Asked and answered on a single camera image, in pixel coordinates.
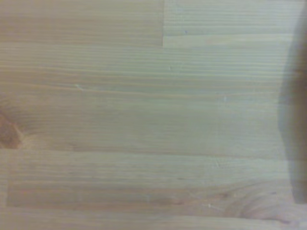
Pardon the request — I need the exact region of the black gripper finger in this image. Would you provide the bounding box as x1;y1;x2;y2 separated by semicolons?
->
277;0;307;205

